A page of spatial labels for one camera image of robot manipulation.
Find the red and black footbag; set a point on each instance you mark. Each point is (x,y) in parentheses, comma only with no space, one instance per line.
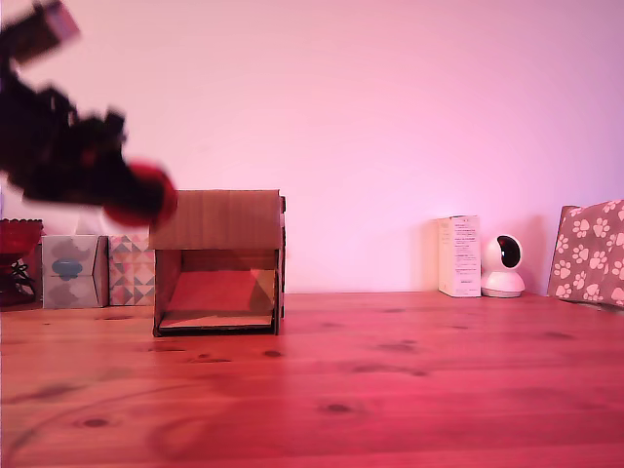
(166,192)

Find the cardboard dice tower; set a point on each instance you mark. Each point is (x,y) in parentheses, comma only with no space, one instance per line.
(224,219)

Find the white tissue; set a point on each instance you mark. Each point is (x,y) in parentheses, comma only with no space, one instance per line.
(88,226)

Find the triangle pattern tissue box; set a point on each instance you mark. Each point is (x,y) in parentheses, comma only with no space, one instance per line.
(129,273)

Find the grey cloud print tissue box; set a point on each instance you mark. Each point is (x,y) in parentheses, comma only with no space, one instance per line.
(68,273)

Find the red glass bowl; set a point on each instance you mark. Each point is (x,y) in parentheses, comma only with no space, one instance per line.
(17,239)

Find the white printed carton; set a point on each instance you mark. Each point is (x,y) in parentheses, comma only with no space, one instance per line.
(462,258)

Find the paw print fabric cushion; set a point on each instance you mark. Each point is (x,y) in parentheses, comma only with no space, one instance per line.
(585,253)

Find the small white round camera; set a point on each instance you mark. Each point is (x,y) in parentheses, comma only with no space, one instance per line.
(502,280)

